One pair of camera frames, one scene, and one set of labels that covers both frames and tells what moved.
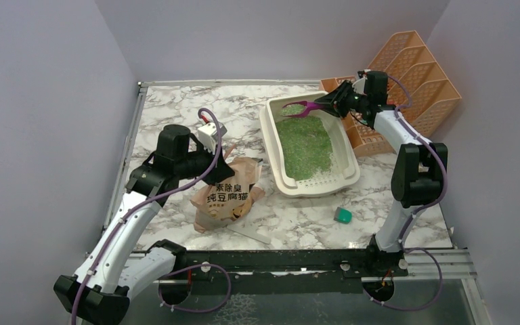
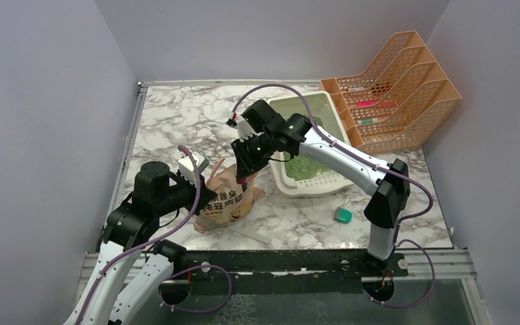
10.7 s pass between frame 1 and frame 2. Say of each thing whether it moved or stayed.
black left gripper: moved
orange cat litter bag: stayed
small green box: stayed
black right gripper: moved
